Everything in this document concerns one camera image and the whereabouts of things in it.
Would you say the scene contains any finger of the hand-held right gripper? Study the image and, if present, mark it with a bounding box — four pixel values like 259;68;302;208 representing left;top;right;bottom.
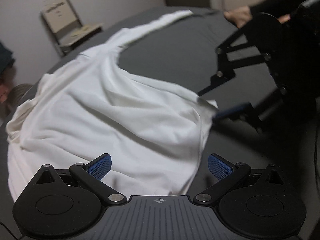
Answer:
197;26;272;96
213;91;285;133

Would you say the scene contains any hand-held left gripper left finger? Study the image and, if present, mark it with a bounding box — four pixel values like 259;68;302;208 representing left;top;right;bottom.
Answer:
35;153;127;205

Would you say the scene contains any white shirt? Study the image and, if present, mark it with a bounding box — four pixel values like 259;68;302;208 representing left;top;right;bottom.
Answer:
6;10;218;203

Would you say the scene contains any dark teal jacket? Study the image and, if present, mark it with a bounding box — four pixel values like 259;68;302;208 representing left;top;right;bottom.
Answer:
0;42;15;73

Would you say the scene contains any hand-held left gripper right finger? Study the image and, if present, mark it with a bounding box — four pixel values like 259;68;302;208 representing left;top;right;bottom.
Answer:
194;153;287;204

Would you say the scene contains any yellow cloth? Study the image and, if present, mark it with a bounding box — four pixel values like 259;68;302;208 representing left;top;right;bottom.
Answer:
71;24;101;37

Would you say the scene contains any cream and black chair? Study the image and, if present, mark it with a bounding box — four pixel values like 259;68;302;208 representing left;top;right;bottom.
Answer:
41;0;103;56

